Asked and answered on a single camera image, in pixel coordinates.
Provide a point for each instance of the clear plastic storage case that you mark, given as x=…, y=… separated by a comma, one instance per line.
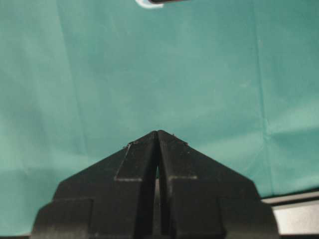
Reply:
x=147, y=4

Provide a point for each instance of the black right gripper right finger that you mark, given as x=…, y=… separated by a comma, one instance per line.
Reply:
x=203, y=199

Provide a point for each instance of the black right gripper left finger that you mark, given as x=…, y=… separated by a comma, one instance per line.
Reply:
x=112, y=199

